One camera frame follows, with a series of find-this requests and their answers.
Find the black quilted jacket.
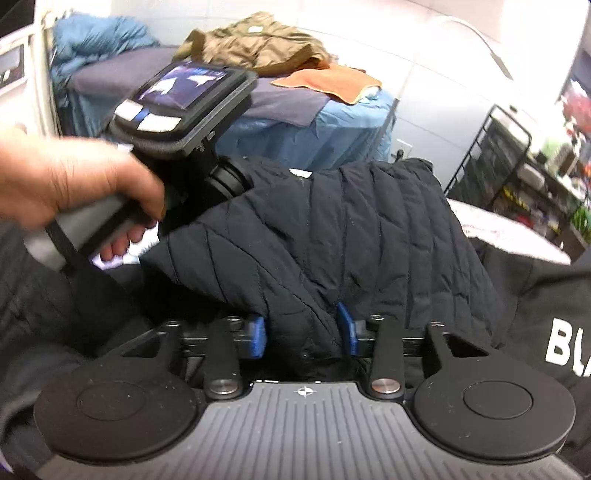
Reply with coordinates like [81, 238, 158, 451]
[140, 160, 506, 375]

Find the person's left hand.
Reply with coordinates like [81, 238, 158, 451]
[1, 126, 166, 261]

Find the grey bed cover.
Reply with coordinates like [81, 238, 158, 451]
[67, 47, 329, 127]

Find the olive green jacket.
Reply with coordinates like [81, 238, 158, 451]
[173, 12, 332, 77]

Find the blue crumpled blanket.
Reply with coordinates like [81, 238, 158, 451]
[50, 14, 159, 96]

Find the orange cloth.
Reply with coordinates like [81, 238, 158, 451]
[271, 63, 383, 105]

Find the blue bed skirt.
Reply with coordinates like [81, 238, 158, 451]
[63, 89, 396, 171]

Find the pink white bed sheet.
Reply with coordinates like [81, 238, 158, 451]
[448, 199, 571, 265]

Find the black garment with white letters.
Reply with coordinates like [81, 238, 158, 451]
[472, 239, 590, 476]

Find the black wire shelf rack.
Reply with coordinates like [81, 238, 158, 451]
[444, 105, 587, 260]

